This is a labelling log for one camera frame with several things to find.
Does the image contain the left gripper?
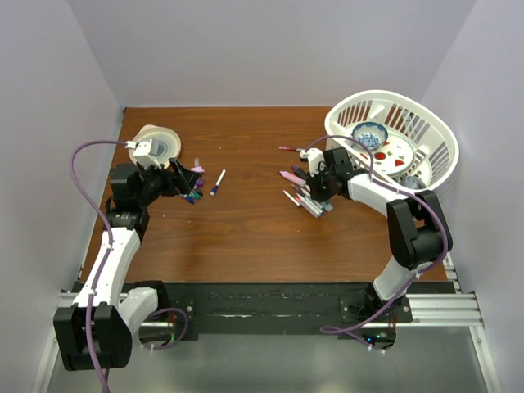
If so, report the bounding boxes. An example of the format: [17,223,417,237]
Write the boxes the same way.
[136,158,200,207]

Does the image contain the pink clear pen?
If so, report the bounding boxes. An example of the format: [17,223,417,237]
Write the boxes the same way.
[296,193,316,210]

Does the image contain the purple black highlighter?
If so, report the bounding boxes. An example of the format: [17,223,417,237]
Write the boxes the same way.
[291,165,307,178]

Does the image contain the blue capped white marker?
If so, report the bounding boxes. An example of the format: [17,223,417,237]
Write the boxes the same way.
[210,169,227,196]

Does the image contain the pink highlighter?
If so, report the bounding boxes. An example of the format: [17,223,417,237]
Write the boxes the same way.
[279,170,306,187]

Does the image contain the dark purple pen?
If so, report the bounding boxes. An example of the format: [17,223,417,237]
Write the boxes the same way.
[292,185,305,196]

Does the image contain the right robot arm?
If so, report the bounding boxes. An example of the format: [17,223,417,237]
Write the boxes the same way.
[300,147,453,322]

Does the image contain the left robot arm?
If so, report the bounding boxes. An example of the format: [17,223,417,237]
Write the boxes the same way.
[53,158,201,371]

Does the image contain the cream swirl plate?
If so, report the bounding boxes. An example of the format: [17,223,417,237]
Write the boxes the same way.
[132,124,182,169]

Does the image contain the blue white bowl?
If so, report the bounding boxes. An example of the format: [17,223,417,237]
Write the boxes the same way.
[352,121,389,150]

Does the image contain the white fruit pattern plate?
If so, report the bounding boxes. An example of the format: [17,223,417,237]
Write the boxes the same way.
[371,133,415,177]

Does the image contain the grey patterned cup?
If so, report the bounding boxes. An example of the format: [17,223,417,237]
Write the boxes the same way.
[400,175,426,190]

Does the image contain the white laundry basket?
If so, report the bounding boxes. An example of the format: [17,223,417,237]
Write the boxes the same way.
[324,90,459,210]

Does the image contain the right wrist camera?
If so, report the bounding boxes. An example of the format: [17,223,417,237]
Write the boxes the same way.
[299,147,326,177]

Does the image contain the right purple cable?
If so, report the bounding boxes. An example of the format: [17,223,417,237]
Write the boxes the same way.
[305,134,447,339]

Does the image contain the purple cable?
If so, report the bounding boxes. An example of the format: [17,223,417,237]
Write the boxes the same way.
[71,139,129,393]
[305,134,447,339]

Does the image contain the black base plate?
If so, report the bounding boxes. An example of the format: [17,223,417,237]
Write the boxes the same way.
[73,280,456,343]

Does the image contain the aluminium rail frame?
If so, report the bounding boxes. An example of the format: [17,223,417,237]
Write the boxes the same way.
[40,192,501,393]

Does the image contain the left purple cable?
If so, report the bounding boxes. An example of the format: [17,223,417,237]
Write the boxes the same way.
[71,139,129,393]

